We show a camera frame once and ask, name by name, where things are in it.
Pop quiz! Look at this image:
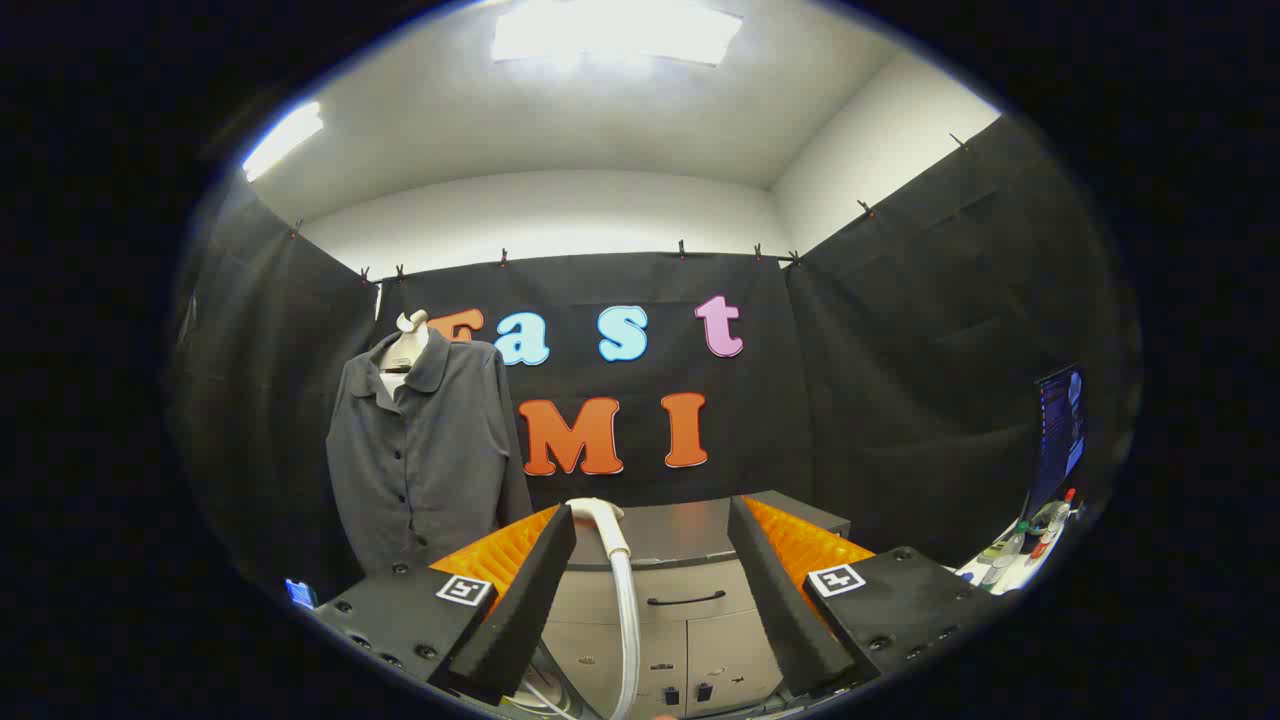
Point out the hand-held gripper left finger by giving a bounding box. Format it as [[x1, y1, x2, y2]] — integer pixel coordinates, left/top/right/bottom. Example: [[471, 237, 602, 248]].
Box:
[[315, 503, 578, 706]]

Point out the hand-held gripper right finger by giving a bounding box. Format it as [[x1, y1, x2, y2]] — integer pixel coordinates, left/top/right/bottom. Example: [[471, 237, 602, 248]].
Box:
[[727, 495, 1001, 701]]

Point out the white garment steamer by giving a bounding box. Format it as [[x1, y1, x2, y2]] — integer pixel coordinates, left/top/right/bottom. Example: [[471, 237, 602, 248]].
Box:
[[520, 497, 643, 720]]

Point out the dark grey button shirt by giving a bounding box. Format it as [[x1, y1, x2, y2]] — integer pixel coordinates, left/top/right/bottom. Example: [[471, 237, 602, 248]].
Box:
[[326, 325, 534, 576]]

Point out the cream clothes hanger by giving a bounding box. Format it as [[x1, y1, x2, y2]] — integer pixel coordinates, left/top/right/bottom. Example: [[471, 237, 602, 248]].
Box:
[[378, 309, 433, 399]]

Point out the grey cabinet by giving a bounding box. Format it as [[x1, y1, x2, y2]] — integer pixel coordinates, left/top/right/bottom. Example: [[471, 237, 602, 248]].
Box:
[[530, 489, 853, 719]]

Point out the white side table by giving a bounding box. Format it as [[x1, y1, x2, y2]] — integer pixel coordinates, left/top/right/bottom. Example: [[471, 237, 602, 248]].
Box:
[[955, 498, 1091, 597]]

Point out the black backdrop cloth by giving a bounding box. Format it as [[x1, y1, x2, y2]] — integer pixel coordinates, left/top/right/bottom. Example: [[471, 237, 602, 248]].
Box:
[[170, 115, 1141, 601]]

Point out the clear bottle with red cap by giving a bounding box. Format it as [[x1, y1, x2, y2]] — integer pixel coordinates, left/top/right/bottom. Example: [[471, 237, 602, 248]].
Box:
[[1030, 487, 1081, 561]]

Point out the dark computer monitor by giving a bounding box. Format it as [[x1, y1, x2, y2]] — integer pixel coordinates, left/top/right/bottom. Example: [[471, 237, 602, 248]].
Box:
[[1028, 364, 1088, 513]]

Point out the narrow ceiling light strip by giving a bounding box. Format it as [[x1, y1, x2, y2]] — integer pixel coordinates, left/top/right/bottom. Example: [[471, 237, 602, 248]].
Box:
[[242, 101, 325, 183]]

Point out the rectangular ceiling light panel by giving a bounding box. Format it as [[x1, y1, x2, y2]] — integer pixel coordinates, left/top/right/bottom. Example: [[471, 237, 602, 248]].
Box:
[[490, 0, 744, 68]]

